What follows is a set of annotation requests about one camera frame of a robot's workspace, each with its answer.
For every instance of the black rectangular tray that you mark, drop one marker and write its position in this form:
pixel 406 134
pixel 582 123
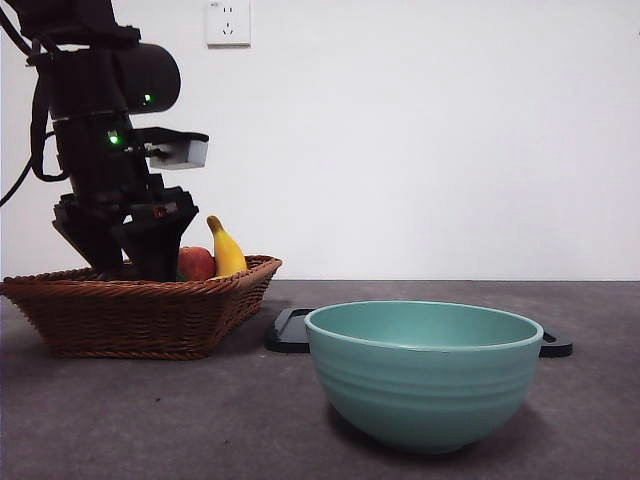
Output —
pixel 285 335

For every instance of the yellow banana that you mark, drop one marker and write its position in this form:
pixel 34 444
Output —
pixel 227 255

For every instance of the pale grey left wrist camera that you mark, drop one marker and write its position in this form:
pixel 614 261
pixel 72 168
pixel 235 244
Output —
pixel 192 155

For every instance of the red yellow apple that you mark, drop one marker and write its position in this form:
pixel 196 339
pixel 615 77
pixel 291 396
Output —
pixel 197 265

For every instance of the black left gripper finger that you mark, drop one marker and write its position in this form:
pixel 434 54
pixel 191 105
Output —
pixel 155 250
pixel 97 245

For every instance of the teal ribbed bowl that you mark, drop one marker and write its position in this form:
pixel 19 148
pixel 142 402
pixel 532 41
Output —
pixel 425 390

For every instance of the white wall socket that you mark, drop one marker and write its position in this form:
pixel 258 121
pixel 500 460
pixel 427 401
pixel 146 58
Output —
pixel 228 25

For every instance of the brown wicker basket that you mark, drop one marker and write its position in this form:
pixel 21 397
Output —
pixel 125 320

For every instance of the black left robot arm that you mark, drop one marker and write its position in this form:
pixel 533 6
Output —
pixel 85 75

